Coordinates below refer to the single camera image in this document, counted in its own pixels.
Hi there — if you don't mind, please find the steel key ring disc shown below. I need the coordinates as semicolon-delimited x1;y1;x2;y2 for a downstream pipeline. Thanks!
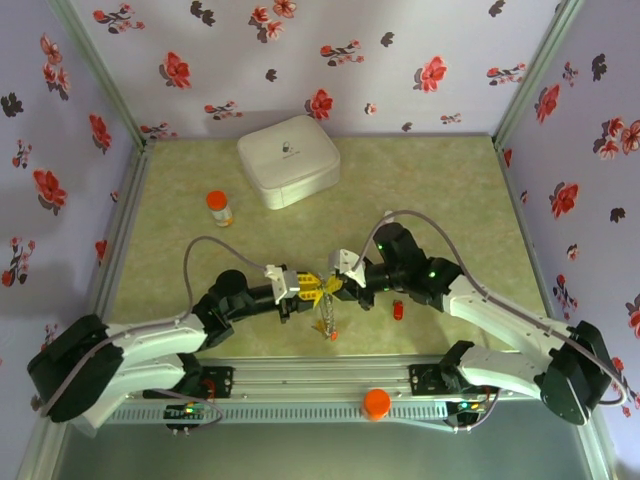
309;287;342;345

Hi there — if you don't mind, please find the orange capped pill bottle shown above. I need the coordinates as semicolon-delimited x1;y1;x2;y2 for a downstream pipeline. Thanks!
205;190;235;230

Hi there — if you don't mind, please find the white zip case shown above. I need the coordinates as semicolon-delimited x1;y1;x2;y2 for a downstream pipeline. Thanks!
236;114;343;212

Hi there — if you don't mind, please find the small circuit board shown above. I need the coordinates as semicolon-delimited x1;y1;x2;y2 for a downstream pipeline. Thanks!
164;399;211;420
446;398;490;417

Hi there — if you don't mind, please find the white plastic box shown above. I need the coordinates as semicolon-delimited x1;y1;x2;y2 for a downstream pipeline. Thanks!
67;399;129;441

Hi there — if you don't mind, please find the left arm grey cable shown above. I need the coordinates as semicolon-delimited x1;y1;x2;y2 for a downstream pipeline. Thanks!
37;234;281;437

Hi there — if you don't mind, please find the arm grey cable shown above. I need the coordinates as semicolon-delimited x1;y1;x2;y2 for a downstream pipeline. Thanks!
37;234;281;437
355;209;630;434

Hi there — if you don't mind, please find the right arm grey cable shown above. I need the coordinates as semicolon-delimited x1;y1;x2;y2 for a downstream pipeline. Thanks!
355;209;630;434

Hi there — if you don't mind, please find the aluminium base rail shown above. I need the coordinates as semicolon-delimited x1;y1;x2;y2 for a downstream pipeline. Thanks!
122;355;546;404

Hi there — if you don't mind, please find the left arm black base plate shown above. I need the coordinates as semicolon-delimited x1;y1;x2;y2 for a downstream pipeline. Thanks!
174;365;236;401

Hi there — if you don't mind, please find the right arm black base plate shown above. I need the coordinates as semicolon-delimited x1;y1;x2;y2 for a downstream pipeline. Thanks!
408;363;501;397

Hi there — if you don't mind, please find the orange knob on rail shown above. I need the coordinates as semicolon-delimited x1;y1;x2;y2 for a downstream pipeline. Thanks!
361;388;393;423

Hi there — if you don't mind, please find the grey slotted cable duct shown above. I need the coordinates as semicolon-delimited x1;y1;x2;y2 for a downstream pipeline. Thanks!
107;402;451;426

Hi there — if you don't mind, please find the aluminium frame side rail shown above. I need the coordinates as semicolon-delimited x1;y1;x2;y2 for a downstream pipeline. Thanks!
149;130;497;142
97;142;157;321
492;142;556;321

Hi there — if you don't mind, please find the aluminium frame post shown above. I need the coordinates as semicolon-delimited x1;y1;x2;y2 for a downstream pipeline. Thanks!
492;0;586;151
47;0;156;151

